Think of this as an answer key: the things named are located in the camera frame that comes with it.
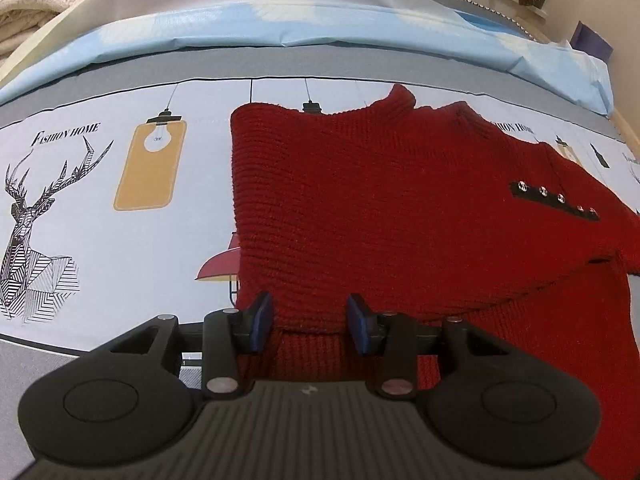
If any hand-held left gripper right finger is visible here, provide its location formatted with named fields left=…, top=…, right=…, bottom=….
left=346, top=293, right=507, bottom=397

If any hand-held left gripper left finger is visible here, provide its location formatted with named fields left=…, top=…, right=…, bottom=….
left=107, top=291, right=275, bottom=402

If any dark red knit sweater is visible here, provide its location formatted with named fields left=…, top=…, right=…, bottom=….
left=229, top=83, right=640, bottom=480

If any grey printed bed sheet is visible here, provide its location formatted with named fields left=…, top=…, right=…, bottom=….
left=0, top=44, right=640, bottom=480

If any light blue sheet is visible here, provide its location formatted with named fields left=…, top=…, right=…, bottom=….
left=0, top=0, right=616, bottom=117

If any purple box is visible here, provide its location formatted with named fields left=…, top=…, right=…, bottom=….
left=570, top=20, right=614, bottom=64

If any wooden bed frame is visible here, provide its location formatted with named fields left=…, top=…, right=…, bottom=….
left=607, top=104, right=640, bottom=144

